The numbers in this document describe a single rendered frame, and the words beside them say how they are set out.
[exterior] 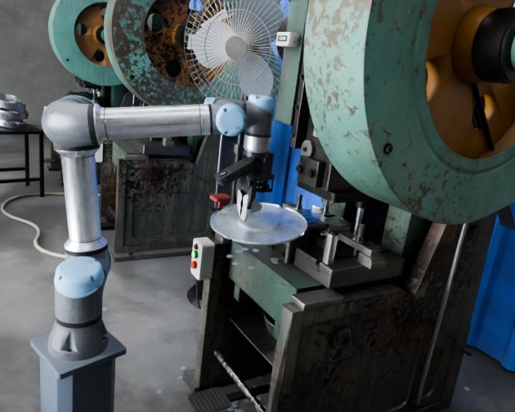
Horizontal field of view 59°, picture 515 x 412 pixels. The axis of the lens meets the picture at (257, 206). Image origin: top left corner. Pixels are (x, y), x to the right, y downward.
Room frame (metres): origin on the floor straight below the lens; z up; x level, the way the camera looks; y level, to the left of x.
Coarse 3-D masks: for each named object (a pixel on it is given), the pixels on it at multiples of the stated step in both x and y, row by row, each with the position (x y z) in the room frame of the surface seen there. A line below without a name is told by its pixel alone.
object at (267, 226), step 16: (224, 208) 1.38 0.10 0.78; (272, 208) 1.41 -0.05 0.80; (288, 208) 1.41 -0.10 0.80; (224, 224) 1.27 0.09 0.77; (240, 224) 1.27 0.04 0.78; (256, 224) 1.27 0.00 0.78; (272, 224) 1.28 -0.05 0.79; (288, 224) 1.30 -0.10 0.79; (304, 224) 1.30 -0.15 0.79; (240, 240) 1.16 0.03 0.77; (256, 240) 1.18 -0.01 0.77; (272, 240) 1.18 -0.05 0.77; (288, 240) 1.18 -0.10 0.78
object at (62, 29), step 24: (72, 0) 3.86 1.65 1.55; (96, 0) 3.97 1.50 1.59; (48, 24) 3.91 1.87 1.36; (72, 24) 3.86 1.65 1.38; (96, 24) 4.04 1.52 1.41; (72, 48) 3.86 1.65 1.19; (96, 48) 4.04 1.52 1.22; (72, 72) 3.92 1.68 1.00; (96, 72) 3.97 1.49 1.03; (120, 96) 4.37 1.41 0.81; (48, 168) 4.40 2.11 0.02
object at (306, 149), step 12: (312, 132) 1.45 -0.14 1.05; (312, 144) 1.43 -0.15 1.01; (300, 156) 1.43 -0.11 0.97; (312, 156) 1.43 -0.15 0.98; (324, 156) 1.38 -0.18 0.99; (300, 168) 1.41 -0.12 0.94; (312, 168) 1.37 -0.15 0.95; (324, 168) 1.37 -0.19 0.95; (300, 180) 1.42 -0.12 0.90; (312, 180) 1.37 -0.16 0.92; (324, 180) 1.37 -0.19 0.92; (336, 180) 1.37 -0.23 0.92
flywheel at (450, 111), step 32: (448, 0) 1.06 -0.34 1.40; (480, 0) 1.11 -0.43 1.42; (512, 0) 1.17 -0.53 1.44; (448, 32) 1.07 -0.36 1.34; (480, 32) 1.04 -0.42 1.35; (512, 32) 1.00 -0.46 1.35; (448, 64) 1.08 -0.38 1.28; (480, 64) 1.04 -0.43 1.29; (512, 64) 1.01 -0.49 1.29; (448, 96) 1.10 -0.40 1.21; (512, 96) 1.23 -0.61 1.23; (448, 128) 1.11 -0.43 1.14; (512, 128) 1.24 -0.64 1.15
